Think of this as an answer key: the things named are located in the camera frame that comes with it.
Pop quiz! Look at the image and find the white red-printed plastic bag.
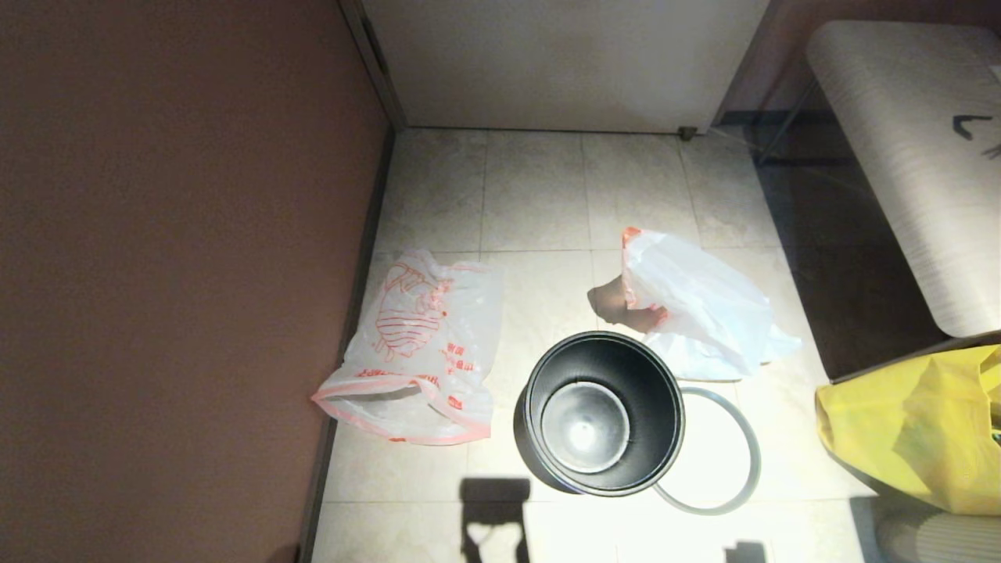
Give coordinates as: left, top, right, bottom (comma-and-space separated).
310, 249, 505, 445

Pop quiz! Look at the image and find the white red-printed trash bag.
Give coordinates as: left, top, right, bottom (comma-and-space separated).
622, 227, 802, 382

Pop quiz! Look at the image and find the grey bin rim ring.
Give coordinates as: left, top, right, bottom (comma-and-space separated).
653, 387, 763, 515

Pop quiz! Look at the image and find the black round trash bin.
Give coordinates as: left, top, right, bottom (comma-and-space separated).
514, 331, 687, 498

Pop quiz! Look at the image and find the yellow plastic bag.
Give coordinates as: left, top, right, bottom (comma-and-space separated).
816, 346, 1001, 515

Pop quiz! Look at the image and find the beige striped cushion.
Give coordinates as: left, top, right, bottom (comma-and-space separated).
876, 512, 1001, 563

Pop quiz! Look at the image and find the dark metal bench frame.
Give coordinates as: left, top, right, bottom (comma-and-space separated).
713, 74, 857, 167

